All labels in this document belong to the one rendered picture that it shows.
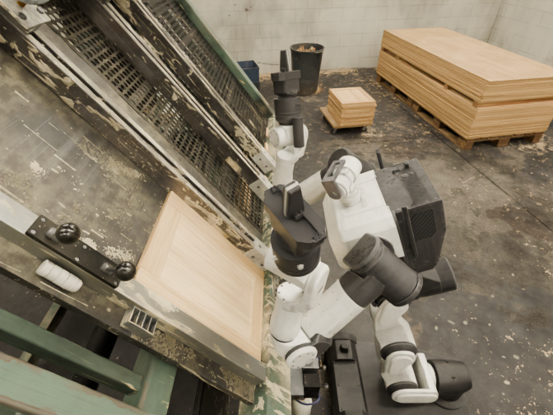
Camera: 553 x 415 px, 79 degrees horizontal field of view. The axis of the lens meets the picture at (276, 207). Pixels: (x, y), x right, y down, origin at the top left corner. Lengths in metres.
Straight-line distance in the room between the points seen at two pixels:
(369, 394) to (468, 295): 1.13
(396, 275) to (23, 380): 0.69
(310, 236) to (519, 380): 2.09
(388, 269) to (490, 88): 3.58
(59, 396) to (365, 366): 1.56
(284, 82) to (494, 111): 3.52
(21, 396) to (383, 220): 0.77
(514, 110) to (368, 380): 3.46
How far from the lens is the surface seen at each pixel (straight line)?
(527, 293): 2.95
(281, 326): 0.79
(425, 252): 1.02
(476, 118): 4.32
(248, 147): 1.81
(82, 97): 1.06
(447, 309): 2.58
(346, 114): 4.22
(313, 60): 5.34
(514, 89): 4.44
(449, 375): 1.89
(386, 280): 0.80
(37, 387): 0.69
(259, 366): 1.10
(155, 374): 0.92
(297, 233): 0.50
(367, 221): 0.89
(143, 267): 0.91
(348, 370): 1.94
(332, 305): 0.83
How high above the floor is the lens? 1.91
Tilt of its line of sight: 39 degrees down
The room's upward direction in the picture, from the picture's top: straight up
